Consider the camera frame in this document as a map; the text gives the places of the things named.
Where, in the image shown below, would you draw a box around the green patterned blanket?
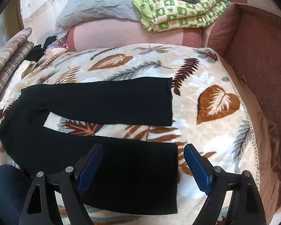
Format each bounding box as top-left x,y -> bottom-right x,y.
126,0 -> 231,33

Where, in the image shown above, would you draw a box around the pink sofa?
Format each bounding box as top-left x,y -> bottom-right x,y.
67,0 -> 281,113

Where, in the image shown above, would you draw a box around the leaf print blanket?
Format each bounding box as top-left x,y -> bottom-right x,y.
0,43 -> 260,225

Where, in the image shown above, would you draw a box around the person's dark blue trouser leg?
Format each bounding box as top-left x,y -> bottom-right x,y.
0,164 -> 33,225

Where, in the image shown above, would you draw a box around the colourful cloth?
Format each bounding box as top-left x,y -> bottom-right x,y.
53,33 -> 69,50

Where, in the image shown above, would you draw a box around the black pants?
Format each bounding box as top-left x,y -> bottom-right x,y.
0,77 -> 179,215

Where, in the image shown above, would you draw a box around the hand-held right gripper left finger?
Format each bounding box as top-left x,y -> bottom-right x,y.
19,143 -> 103,225

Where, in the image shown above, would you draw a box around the grey quilted blanket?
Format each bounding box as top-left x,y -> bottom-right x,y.
55,0 -> 147,34

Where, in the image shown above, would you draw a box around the beige bedspread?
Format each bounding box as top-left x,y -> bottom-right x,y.
219,54 -> 281,216

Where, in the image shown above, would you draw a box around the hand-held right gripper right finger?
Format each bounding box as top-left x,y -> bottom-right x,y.
184,144 -> 267,225

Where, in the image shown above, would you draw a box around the black cloth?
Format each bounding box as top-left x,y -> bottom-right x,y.
26,35 -> 61,61

